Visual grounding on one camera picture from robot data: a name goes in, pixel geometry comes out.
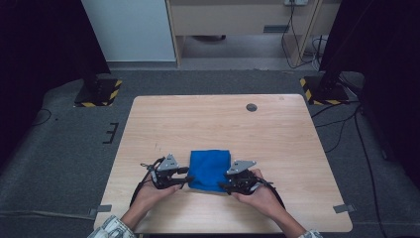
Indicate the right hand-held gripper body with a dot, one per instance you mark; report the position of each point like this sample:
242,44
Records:
244,183

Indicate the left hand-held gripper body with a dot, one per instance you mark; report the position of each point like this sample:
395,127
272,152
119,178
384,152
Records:
165,175

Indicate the blue cloth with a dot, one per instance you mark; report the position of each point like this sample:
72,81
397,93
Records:
208,168

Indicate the person's right hand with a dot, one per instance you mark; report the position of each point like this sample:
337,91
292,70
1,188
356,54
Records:
264,198

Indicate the person's left hand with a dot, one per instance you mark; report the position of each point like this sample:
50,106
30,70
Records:
150,196

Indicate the grey tape piece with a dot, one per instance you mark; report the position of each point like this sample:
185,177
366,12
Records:
104,208
343,208

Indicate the grey round table grommet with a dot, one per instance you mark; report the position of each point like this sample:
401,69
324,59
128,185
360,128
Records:
251,107

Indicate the black stand with striped base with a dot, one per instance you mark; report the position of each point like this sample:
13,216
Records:
99,94
325,92

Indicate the light wooden desk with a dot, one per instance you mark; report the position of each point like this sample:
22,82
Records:
231,20

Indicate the black curtain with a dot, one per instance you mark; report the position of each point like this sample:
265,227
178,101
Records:
386,59
39,49

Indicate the white power strip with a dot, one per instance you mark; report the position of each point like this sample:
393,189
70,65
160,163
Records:
296,2

